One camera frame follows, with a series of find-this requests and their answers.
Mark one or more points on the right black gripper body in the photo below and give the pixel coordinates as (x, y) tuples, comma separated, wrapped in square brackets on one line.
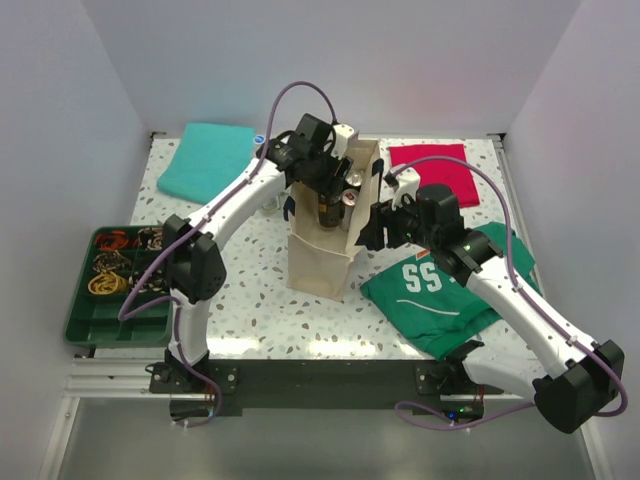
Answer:
[(402, 225)]

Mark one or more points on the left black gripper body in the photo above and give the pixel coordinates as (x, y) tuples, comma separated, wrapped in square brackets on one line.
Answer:
[(327, 171)]

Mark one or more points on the beige canvas bag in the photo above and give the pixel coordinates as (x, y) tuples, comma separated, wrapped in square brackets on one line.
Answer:
[(319, 259)]

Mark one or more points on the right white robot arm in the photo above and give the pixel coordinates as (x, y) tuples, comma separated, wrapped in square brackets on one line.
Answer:
[(582, 378)]

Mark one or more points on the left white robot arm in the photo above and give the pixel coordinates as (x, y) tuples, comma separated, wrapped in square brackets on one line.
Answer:
[(314, 154)]

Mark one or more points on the red folded cloth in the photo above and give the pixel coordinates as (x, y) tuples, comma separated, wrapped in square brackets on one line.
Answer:
[(458, 178)]

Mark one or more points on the green jersey shirt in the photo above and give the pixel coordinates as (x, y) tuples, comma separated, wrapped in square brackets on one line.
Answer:
[(428, 307)]

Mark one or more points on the teal folded towel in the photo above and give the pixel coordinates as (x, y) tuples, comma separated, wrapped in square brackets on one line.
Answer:
[(209, 157)]

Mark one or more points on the brown rubber band pile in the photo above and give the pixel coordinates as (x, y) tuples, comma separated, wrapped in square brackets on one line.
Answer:
[(150, 238)]

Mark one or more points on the orange rubber band pile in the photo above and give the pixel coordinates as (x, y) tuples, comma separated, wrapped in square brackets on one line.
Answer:
[(113, 240)]

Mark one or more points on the green compartment tray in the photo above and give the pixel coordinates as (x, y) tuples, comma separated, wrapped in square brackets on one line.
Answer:
[(93, 320)]

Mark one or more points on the tan rubber band pile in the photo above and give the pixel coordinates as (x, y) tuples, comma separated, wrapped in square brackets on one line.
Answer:
[(110, 261)]

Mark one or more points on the yellow rubber band pile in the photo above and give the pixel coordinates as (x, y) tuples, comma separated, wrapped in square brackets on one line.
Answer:
[(107, 283)]

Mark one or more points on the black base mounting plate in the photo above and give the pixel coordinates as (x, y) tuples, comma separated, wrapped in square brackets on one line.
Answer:
[(216, 388)]

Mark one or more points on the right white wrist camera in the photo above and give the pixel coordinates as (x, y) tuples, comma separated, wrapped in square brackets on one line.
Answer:
[(404, 183)]

